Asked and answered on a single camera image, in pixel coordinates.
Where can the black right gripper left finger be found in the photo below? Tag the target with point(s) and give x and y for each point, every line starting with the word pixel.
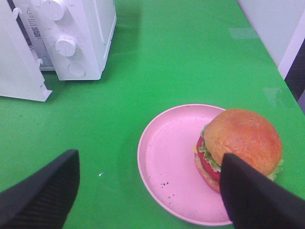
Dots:
pixel 44 199

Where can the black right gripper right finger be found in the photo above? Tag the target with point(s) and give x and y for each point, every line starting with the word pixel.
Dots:
pixel 253 201

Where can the burger with sesame-free bun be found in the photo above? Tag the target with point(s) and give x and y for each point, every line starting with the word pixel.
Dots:
pixel 244 133

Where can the pink round plate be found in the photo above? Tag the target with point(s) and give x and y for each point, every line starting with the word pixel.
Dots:
pixel 167 168

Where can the white microwave door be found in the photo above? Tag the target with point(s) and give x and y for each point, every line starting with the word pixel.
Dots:
pixel 20 76

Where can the round door release button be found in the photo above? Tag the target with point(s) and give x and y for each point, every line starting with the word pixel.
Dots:
pixel 76 69

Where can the white round knob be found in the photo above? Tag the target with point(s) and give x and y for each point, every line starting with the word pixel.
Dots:
pixel 53 9
pixel 66 46

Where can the lower white door latch hook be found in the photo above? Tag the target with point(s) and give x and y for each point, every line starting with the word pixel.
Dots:
pixel 39 62

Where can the white door latch hook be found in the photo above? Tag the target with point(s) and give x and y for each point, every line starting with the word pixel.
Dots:
pixel 16 12
pixel 39 62

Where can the white microwave oven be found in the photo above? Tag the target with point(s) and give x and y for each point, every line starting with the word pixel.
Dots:
pixel 90 23

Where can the white warning label sticker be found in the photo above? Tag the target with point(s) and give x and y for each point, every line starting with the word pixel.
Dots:
pixel 29 23

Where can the upper white door latch hook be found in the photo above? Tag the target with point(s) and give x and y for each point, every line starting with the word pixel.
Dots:
pixel 16 12

